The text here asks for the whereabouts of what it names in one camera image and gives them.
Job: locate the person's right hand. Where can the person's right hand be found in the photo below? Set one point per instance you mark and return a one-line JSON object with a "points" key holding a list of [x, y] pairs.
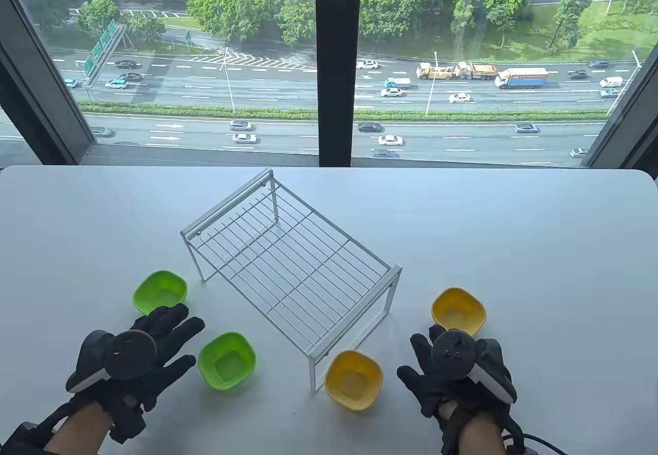
{"points": [[424, 383]]}

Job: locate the person's left hand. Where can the person's left hand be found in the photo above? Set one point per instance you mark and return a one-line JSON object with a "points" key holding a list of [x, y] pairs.
{"points": [[169, 321]]}

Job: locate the person's right forearm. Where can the person's right forearm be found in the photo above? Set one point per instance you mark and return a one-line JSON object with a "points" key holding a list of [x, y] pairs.
{"points": [[478, 437]]}

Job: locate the person's left forearm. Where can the person's left forearm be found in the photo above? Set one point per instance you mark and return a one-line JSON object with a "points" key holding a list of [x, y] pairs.
{"points": [[77, 429]]}

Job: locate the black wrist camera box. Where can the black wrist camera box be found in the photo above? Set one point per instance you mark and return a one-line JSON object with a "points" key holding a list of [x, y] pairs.
{"points": [[20, 439]]}

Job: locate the black window frame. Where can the black window frame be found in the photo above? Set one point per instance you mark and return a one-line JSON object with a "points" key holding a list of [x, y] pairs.
{"points": [[339, 64]]}

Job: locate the yellow small dish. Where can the yellow small dish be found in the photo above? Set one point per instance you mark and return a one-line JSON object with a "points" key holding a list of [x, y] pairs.
{"points": [[459, 311], [353, 380]]}

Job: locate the green small dish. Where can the green small dish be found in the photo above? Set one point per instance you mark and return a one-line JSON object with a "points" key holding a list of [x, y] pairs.
{"points": [[226, 361], [160, 290]]}

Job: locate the black round tracking controller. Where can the black round tracking controller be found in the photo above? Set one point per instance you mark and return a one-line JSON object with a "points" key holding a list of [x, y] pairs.
{"points": [[452, 352], [128, 355]]}

